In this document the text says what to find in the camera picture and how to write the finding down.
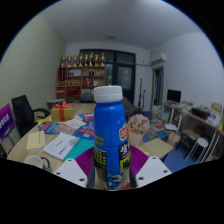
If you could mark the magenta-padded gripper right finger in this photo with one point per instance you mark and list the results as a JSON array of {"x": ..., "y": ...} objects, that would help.
[{"x": 153, "y": 170}]

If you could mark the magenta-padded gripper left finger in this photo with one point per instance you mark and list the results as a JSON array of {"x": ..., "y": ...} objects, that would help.
[{"x": 70, "y": 171}]

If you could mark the blue drink bottle white cap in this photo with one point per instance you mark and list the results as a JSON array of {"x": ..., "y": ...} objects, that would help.
[{"x": 110, "y": 133}]

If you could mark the small light wood table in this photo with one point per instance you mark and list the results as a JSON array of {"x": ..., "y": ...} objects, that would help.
[{"x": 156, "y": 146}]

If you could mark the teal book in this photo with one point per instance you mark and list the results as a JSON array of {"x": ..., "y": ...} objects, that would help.
[{"x": 80, "y": 148}]

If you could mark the white printed booklet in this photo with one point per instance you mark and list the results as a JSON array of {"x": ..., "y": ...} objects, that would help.
[{"x": 60, "y": 146}]

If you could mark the black mug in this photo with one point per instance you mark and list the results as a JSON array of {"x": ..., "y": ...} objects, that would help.
[{"x": 33, "y": 161}]

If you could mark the blue and red magazine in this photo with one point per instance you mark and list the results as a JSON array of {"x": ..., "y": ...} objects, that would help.
[
  {"x": 49, "y": 128},
  {"x": 85, "y": 131}
]

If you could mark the pale yellow book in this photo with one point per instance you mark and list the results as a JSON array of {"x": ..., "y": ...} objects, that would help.
[{"x": 35, "y": 140}]

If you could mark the pink flowers in white pot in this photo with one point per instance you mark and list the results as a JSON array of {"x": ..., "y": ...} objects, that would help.
[{"x": 138, "y": 125}]

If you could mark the brown wooden stool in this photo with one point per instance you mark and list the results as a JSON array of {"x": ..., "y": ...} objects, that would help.
[{"x": 189, "y": 134}]

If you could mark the stack of books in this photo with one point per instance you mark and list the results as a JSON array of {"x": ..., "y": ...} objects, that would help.
[{"x": 160, "y": 117}]

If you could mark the white round stool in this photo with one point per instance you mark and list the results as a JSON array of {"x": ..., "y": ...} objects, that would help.
[{"x": 201, "y": 142}]

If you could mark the pink box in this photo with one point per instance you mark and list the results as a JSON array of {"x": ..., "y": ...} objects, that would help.
[{"x": 88, "y": 117}]

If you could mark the yellow gift box red ribbon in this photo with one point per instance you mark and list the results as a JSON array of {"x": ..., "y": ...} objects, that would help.
[{"x": 62, "y": 113}]

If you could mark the grey-brown chair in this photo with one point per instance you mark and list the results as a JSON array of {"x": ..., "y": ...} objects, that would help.
[{"x": 128, "y": 106}]

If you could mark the long side desk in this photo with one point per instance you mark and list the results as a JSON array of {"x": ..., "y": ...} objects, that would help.
[{"x": 203, "y": 115}]

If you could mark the black office chair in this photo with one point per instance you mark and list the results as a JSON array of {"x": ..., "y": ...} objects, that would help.
[{"x": 23, "y": 113}]

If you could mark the black computer monitor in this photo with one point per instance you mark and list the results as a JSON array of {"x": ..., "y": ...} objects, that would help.
[{"x": 174, "y": 96}]

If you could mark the purple sign board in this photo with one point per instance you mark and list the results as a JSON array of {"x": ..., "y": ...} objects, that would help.
[{"x": 6, "y": 120}]

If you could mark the wooden shelf unit with trophies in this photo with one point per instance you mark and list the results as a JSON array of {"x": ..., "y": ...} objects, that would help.
[{"x": 80, "y": 78}]

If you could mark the black framed glass door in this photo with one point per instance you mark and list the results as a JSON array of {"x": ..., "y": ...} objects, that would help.
[{"x": 125, "y": 75}]

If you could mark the white air conditioner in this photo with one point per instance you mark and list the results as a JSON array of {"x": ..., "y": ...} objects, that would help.
[{"x": 158, "y": 58}]

